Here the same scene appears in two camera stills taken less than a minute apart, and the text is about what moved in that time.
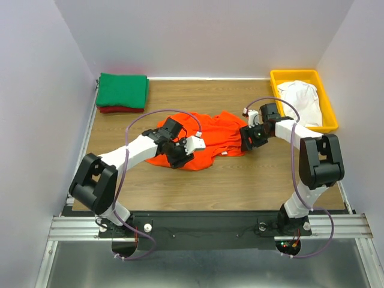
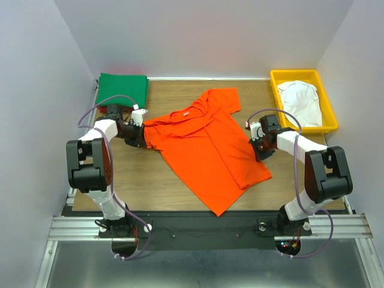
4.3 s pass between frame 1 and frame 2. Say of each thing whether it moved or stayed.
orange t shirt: moved
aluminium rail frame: stayed
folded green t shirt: stayed
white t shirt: stayed
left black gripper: moved
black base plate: stayed
